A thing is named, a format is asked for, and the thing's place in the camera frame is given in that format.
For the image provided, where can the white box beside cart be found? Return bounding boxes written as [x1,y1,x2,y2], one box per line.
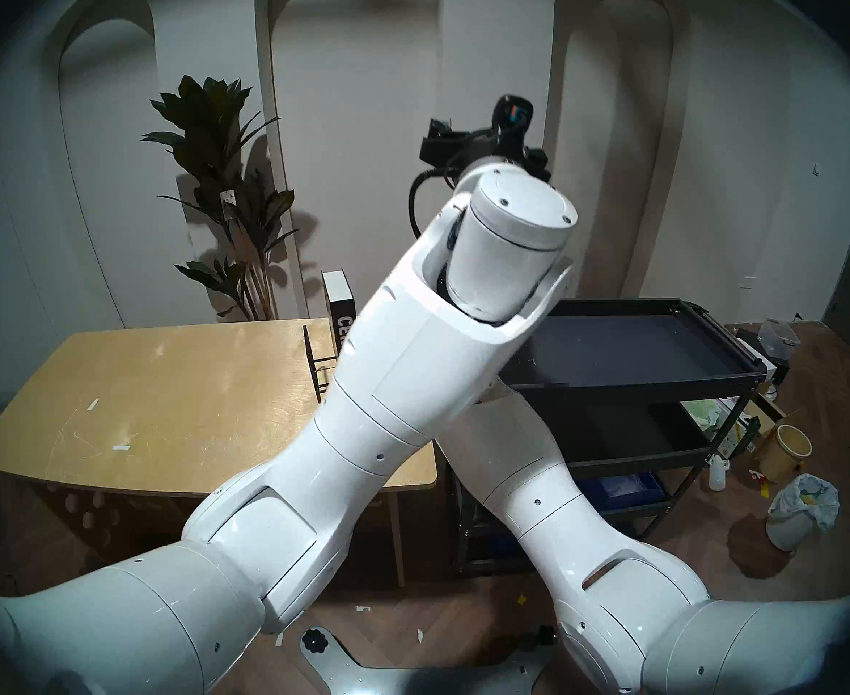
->
[735,333,778,374]

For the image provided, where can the black three-tier utility cart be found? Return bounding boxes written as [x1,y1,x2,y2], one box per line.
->
[456,298,767,575]

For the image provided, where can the clear plastic storage box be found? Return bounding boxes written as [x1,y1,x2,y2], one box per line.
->
[758,319,800,360]

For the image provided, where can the tall green potted plant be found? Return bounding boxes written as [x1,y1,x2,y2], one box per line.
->
[141,75,300,321]

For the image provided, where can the blue bin in cart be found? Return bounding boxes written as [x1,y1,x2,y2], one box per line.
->
[588,471,668,513]

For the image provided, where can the black CENTURY book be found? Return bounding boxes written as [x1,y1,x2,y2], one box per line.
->
[321,269,358,359]

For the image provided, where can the open cardboard box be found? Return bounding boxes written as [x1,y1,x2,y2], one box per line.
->
[740,393,809,457]

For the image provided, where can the white bagged trash bin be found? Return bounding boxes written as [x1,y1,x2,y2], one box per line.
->
[766,473,840,553]

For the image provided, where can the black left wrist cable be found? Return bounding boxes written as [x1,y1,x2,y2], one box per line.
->
[408,164,463,240]

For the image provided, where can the yellow plastic bucket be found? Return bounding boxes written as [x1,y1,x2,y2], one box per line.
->
[758,424,813,484]

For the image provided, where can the black wire book rack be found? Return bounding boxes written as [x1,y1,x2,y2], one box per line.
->
[303,324,340,404]

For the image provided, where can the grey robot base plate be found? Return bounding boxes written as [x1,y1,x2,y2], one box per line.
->
[302,625,563,695]

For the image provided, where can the light wooden table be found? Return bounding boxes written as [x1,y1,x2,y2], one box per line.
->
[0,316,438,586]

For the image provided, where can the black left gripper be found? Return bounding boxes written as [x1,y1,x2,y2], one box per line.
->
[420,95,550,184]

